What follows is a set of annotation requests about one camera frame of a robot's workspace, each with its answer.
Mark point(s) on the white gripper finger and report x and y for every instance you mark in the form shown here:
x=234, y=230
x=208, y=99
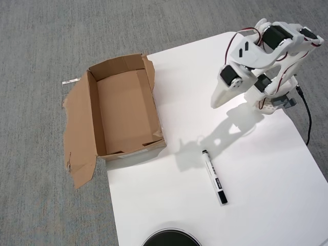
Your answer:
x=220, y=94
x=232, y=94

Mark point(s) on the open brown cardboard box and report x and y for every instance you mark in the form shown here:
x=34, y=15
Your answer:
x=123, y=110

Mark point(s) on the white paper strip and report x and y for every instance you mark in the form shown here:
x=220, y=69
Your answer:
x=70, y=81

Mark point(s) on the black round disc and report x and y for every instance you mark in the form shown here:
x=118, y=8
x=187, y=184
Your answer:
x=170, y=238

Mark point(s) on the gray table clamp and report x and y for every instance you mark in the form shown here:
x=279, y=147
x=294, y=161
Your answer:
x=282, y=102

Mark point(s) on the white marker pen black cap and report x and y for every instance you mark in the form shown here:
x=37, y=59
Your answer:
x=214, y=176

